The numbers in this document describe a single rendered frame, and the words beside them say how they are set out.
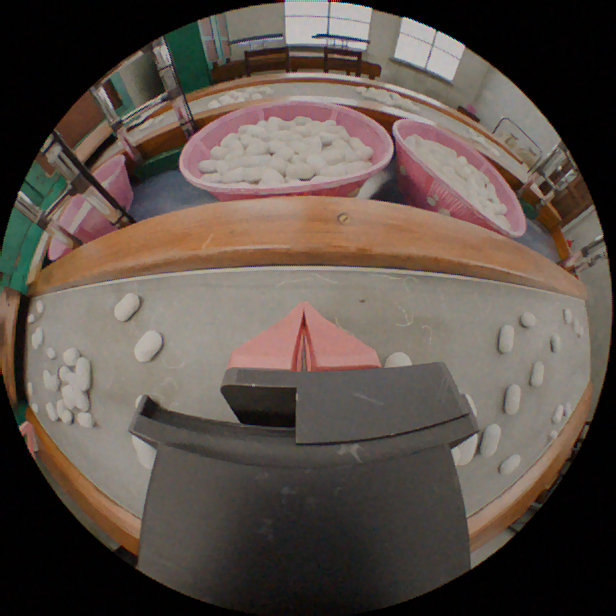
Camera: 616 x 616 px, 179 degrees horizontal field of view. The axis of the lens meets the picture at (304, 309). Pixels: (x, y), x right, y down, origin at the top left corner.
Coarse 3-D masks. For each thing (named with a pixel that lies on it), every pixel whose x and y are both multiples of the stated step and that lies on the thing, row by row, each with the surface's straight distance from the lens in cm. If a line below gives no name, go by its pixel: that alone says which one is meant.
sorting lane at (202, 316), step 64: (64, 320) 39; (128, 320) 22; (192, 320) 16; (256, 320) 14; (384, 320) 15; (448, 320) 19; (512, 320) 28; (64, 384) 38; (128, 384) 22; (192, 384) 16; (512, 384) 28; (576, 384) 72; (64, 448) 49; (128, 448) 25; (512, 448) 33
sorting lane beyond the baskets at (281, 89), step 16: (208, 96) 82; (272, 96) 57; (336, 96) 58; (352, 96) 61; (192, 112) 65; (416, 112) 67; (432, 112) 80; (464, 128) 87; (480, 144) 79; (512, 160) 112
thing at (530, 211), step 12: (564, 144) 71; (552, 156) 70; (540, 168) 70; (576, 168) 83; (528, 180) 71; (564, 180) 84; (516, 192) 72; (552, 192) 84; (528, 204) 81; (540, 204) 84; (528, 216) 84
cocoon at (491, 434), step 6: (492, 426) 24; (498, 426) 24; (486, 432) 24; (492, 432) 23; (498, 432) 24; (486, 438) 24; (492, 438) 23; (498, 438) 24; (486, 444) 24; (492, 444) 24; (480, 450) 24; (486, 450) 24; (492, 450) 24; (486, 456) 25
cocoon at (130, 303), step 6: (132, 294) 20; (126, 300) 20; (132, 300) 20; (138, 300) 20; (120, 306) 21; (126, 306) 20; (132, 306) 20; (138, 306) 20; (120, 312) 21; (126, 312) 20; (132, 312) 20; (120, 318) 21; (126, 318) 21
